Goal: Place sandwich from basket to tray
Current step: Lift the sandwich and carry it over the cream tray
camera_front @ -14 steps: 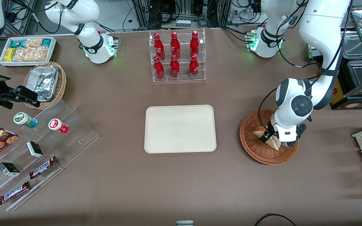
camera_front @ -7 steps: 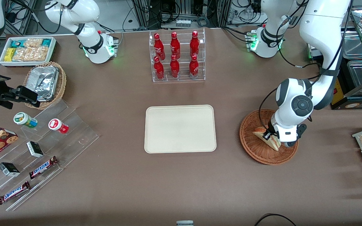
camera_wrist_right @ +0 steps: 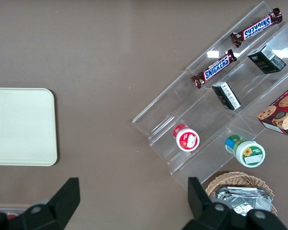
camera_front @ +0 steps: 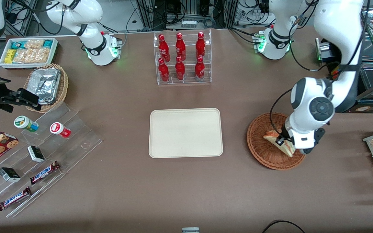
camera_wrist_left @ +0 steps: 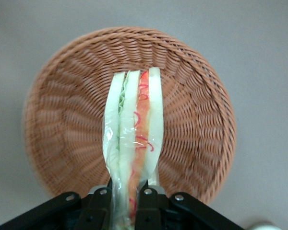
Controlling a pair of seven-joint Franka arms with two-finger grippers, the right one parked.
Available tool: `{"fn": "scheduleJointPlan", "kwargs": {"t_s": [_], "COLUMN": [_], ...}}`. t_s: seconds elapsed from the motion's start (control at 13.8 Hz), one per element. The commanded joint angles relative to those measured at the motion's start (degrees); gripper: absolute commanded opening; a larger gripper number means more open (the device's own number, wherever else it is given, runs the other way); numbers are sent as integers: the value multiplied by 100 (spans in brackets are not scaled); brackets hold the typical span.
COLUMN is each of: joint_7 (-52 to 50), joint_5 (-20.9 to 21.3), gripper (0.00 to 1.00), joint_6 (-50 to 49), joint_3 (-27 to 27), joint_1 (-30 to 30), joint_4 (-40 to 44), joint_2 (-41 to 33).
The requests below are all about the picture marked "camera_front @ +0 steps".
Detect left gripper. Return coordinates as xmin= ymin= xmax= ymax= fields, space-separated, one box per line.
xmin=275 ymin=125 xmax=317 ymax=150

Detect triangular sandwich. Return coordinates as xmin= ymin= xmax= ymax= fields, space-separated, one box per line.
xmin=263 ymin=130 xmax=295 ymax=158

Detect round brown wicker basket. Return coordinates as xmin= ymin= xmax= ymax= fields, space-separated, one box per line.
xmin=247 ymin=112 xmax=306 ymax=171

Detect oval wicker basket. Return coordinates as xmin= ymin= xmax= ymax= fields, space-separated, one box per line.
xmin=24 ymin=63 xmax=69 ymax=113

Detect cream rectangular tray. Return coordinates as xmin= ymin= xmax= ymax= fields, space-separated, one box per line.
xmin=149 ymin=108 xmax=223 ymax=159

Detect green lid cup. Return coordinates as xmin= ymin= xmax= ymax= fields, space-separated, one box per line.
xmin=14 ymin=116 xmax=39 ymax=133

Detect stacked foil containers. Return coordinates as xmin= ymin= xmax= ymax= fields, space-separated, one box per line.
xmin=28 ymin=68 xmax=61 ymax=105

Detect white plastic snack bin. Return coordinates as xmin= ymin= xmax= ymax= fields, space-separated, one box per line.
xmin=0 ymin=38 xmax=59 ymax=70

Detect yellow snack packet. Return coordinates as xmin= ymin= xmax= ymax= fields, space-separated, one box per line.
xmin=5 ymin=49 xmax=17 ymax=64

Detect large clear cracker bag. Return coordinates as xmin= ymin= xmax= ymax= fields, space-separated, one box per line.
xmin=12 ymin=48 xmax=50 ymax=64

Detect red lid cup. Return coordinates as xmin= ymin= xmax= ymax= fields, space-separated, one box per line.
xmin=50 ymin=122 xmax=71 ymax=139

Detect small black carton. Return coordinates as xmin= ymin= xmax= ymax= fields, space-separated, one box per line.
xmin=27 ymin=145 xmax=45 ymax=163
xmin=0 ymin=167 xmax=21 ymax=182

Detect small clear cracker bag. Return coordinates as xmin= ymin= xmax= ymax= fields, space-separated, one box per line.
xmin=25 ymin=39 xmax=44 ymax=50

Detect clear acrylic stepped display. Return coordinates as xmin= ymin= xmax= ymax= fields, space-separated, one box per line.
xmin=0 ymin=102 xmax=103 ymax=218

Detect snickers chocolate bar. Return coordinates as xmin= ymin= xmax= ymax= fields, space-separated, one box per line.
xmin=30 ymin=161 xmax=61 ymax=185
xmin=0 ymin=187 xmax=32 ymax=211

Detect red cola bottle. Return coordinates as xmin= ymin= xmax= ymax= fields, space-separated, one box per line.
xmin=195 ymin=56 xmax=205 ymax=81
xmin=175 ymin=56 xmax=186 ymax=81
xmin=158 ymin=34 xmax=171 ymax=62
xmin=196 ymin=31 xmax=206 ymax=59
xmin=175 ymin=33 xmax=186 ymax=61
xmin=158 ymin=58 xmax=170 ymax=82

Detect clear acrylic bottle rack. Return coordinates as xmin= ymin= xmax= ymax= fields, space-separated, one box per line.
xmin=153 ymin=29 xmax=212 ymax=85

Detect aluminium equipment rack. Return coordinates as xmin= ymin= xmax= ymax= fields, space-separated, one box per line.
xmin=135 ymin=0 xmax=239 ymax=30

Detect black floor cable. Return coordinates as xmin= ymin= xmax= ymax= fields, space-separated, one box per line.
xmin=262 ymin=220 xmax=306 ymax=233

